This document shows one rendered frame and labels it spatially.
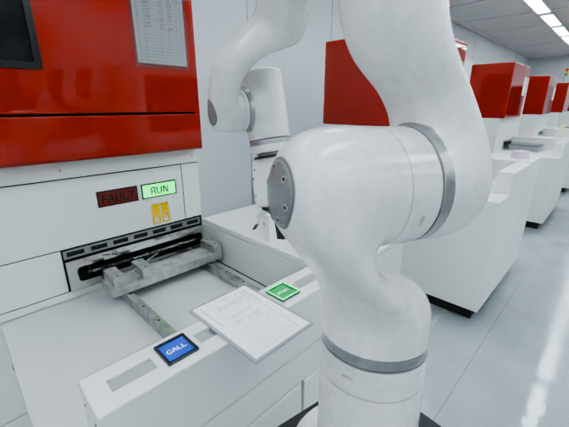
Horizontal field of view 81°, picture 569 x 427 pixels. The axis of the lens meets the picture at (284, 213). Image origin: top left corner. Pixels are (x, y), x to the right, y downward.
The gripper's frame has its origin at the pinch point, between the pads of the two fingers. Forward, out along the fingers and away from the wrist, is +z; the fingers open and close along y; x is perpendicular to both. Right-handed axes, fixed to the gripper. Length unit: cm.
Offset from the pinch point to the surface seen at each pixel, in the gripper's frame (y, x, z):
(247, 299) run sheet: -6.6, -7.5, 14.1
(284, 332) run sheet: 6.6, -9.8, 16.9
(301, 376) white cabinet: -3.3, 1.4, 36.8
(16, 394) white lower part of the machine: -68, -47, 39
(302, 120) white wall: -200, 239, -51
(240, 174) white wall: -210, 150, -6
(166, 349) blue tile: -4.4, -27.3, 14.5
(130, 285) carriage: -48, -17, 14
